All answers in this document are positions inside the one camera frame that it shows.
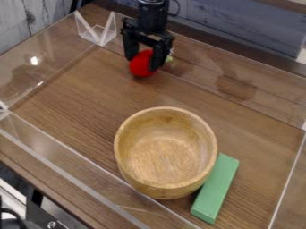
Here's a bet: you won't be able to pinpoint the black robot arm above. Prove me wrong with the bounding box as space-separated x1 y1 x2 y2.
121 0 176 72

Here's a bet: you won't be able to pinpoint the red plush strawberry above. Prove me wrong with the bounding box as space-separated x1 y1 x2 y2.
130 49 154 78

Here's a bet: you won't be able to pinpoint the green rectangular block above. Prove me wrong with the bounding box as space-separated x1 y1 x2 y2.
190 153 240 225

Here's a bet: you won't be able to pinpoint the wooden bowl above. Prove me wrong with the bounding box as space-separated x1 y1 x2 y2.
114 106 218 199

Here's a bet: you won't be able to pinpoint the clear acrylic front wall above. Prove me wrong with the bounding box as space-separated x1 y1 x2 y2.
0 111 200 229

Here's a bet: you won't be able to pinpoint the clear acrylic corner bracket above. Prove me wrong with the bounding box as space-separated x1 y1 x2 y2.
74 12 118 47

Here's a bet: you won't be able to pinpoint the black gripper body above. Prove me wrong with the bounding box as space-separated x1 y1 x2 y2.
121 17 176 47

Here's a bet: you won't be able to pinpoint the black metal table mount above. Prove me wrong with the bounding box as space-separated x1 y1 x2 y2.
26 189 71 229

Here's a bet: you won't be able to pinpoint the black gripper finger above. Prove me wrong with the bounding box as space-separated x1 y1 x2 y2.
149 44 173 72
123 31 140 60

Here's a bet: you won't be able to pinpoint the black cable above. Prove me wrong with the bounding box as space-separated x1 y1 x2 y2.
0 208 26 229

